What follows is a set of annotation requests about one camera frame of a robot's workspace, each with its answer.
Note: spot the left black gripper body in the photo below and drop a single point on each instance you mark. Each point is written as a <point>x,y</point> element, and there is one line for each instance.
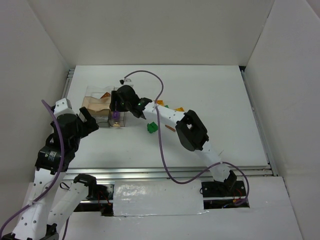
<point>83,122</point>

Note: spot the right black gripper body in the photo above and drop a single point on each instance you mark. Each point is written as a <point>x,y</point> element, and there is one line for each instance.
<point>116,105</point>

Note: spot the purple lego brick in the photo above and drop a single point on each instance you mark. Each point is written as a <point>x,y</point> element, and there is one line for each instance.
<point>115,115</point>

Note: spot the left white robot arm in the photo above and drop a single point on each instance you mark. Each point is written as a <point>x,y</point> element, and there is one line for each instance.
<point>40,219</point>

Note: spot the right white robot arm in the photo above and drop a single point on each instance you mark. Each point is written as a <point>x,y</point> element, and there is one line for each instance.
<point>191,132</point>

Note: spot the clear tall narrow container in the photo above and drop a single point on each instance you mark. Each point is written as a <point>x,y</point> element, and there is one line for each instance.
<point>121,122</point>

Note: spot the clear wavy container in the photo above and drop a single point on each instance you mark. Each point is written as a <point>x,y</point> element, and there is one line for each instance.
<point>97,92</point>

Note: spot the orange lego brick far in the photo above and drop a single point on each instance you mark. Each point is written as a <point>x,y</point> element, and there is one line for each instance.
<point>160,102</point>

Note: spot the brown orange lego brick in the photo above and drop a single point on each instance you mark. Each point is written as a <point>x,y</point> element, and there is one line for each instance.
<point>170,128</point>

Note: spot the orange lego brick right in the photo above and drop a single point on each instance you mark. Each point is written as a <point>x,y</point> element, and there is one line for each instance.
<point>180,109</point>

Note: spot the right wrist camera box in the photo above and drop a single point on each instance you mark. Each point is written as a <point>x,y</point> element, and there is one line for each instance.
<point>125,81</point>

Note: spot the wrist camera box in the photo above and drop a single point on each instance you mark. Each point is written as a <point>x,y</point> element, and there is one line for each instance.
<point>63,106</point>
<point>125,81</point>

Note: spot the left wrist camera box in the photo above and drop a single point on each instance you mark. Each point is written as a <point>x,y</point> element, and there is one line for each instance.
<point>63,106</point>

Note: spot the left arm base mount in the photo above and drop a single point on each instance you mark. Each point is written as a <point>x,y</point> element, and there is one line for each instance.
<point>99,197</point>

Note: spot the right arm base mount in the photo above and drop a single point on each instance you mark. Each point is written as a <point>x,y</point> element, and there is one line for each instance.
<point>214,197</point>

